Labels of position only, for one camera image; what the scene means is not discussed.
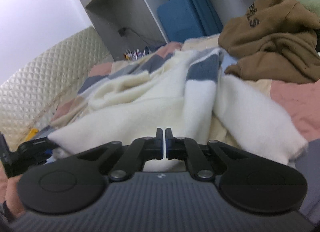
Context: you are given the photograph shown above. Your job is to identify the brown hoodie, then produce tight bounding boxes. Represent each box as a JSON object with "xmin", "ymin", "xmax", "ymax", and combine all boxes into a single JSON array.
[{"xmin": 218, "ymin": 0, "xmax": 319, "ymax": 84}]

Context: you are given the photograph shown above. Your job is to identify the white striped fleece sweater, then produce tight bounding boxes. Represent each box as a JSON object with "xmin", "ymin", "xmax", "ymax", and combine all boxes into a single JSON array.
[{"xmin": 47, "ymin": 47, "xmax": 309, "ymax": 173}]

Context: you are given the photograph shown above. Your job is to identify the small bottles on nightstand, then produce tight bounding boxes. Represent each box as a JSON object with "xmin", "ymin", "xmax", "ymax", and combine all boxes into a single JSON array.
[{"xmin": 123, "ymin": 46, "xmax": 150, "ymax": 61}]

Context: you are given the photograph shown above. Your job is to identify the person's left hand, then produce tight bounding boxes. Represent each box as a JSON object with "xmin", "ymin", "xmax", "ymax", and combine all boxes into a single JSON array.
[{"xmin": 5, "ymin": 175, "xmax": 25, "ymax": 218}]

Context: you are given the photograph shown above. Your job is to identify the beige quilted headboard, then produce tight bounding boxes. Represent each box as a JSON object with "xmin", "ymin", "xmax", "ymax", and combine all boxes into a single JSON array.
[{"xmin": 1, "ymin": 26, "xmax": 113, "ymax": 150}]

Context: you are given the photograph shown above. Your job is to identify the blue padded board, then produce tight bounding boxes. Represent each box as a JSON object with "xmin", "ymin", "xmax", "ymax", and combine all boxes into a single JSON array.
[{"xmin": 157, "ymin": 0, "xmax": 204, "ymax": 43}]

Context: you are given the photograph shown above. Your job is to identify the black wall socket plug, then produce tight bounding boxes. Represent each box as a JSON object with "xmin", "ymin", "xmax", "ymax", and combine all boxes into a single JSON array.
[{"xmin": 118, "ymin": 27, "xmax": 126, "ymax": 37}]

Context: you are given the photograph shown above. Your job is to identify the black power cable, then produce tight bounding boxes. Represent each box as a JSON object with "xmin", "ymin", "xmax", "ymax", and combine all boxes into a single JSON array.
[{"xmin": 125, "ymin": 27, "xmax": 166, "ymax": 49}]

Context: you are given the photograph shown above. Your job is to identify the yellow object by headboard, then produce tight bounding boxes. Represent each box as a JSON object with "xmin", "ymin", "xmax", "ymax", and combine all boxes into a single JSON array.
[{"xmin": 24, "ymin": 128, "xmax": 39, "ymax": 142}]

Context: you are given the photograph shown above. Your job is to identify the patchwork colour quilt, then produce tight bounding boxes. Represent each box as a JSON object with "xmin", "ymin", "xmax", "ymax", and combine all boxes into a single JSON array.
[{"xmin": 0, "ymin": 34, "xmax": 320, "ymax": 222}]

